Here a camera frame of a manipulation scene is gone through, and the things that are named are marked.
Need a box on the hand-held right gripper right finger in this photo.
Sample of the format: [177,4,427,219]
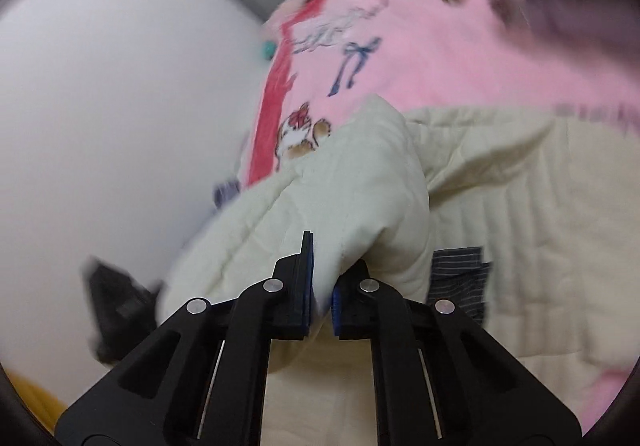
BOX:
[331,259,584,446]

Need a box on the dark striped cloth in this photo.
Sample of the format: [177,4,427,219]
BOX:
[427,247,493,324]

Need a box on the yellow cloth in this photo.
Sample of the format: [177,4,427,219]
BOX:
[9,368,57,433]

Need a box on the pink printed blanket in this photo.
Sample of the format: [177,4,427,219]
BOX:
[240,0,640,432]

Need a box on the cream quilted jacket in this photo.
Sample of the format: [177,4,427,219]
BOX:
[162,94,640,446]

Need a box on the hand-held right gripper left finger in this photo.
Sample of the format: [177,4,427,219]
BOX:
[55,230,317,446]

